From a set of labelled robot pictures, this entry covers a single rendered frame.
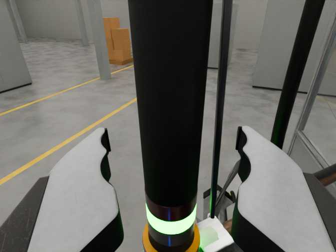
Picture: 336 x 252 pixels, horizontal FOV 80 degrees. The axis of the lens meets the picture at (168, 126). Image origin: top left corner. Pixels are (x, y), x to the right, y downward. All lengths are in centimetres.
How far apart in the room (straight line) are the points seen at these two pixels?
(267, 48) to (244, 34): 678
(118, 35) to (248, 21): 690
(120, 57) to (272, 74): 530
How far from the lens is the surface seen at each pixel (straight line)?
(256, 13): 1222
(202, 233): 20
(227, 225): 22
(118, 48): 831
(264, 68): 566
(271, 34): 555
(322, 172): 30
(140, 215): 218
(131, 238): 205
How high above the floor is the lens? 172
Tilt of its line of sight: 29 degrees down
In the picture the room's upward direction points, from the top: 1 degrees counter-clockwise
